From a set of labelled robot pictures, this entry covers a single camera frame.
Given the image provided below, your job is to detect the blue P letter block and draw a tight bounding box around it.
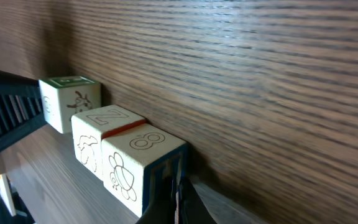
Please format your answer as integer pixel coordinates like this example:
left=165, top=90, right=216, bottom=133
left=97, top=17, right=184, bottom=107
left=101, top=124, right=188, bottom=217

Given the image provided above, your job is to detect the green edged picture block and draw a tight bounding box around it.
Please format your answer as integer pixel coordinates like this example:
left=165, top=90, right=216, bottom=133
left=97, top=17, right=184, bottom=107
left=39, top=76, right=101, bottom=134

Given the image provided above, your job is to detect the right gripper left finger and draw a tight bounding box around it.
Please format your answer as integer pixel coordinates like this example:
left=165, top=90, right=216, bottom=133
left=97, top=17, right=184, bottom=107
left=0, top=71, right=46, bottom=152

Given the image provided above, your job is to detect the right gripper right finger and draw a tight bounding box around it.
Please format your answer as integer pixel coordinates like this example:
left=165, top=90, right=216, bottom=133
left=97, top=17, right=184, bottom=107
left=136, top=177, right=216, bottom=224

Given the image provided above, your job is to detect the red edged picture block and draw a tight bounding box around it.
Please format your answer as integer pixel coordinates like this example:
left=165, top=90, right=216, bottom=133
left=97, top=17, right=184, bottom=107
left=71, top=105, right=146, bottom=179

